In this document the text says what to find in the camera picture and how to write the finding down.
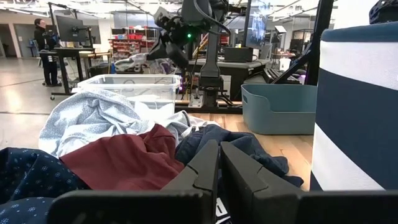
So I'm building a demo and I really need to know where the hanging display screen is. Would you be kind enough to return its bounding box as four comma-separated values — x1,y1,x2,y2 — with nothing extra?
245,6,268,50

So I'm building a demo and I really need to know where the red parts drawer shelf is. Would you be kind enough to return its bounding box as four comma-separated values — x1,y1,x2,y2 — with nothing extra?
108,32,159,60

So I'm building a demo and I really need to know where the navy dotted shirt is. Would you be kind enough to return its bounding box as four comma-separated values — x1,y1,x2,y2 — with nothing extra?
0,146,91,224

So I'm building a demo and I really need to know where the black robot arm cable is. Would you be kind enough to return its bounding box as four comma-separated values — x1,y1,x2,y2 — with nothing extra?
192,0,233,37

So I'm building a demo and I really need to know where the black box on desk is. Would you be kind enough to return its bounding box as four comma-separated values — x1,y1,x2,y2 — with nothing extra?
223,46,254,62

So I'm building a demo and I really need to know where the cream cap with round logo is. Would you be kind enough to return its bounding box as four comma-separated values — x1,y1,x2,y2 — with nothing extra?
114,52,177,75

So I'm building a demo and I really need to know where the black standing desk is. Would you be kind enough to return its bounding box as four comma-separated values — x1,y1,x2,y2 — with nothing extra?
39,46,96,100

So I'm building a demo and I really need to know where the maroon cloth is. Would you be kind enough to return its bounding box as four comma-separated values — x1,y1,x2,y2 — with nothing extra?
59,123,187,191

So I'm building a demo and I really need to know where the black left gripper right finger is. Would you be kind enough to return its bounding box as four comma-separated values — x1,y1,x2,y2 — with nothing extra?
220,141,398,224

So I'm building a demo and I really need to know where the dark navy printed garment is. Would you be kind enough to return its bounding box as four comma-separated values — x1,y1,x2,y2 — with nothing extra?
175,124,305,224

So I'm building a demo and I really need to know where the black computer monitor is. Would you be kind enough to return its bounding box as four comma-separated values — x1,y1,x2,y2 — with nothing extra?
55,14,94,47

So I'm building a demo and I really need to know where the navy white striped fabric basket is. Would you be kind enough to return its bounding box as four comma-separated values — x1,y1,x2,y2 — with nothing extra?
310,21,398,191

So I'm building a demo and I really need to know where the person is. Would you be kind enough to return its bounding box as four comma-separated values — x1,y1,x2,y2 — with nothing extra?
33,17,62,87

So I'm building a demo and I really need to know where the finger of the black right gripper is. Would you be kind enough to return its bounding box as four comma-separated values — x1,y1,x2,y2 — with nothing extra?
164,42,189,70
146,37,167,62

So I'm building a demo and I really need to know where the white bucket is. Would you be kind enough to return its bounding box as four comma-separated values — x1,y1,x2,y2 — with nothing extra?
279,58,292,72

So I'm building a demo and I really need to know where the light blue patterned shirt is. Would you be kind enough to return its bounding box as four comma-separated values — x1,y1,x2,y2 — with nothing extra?
38,88,223,159

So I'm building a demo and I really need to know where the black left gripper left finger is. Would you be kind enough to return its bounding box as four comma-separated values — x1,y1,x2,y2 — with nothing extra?
46,139,220,224

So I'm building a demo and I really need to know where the clear plastic bin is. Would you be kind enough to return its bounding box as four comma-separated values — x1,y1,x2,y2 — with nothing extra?
77,73,182,114

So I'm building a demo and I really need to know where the teal plastic bin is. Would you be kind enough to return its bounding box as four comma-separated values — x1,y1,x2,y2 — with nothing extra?
241,83,318,136

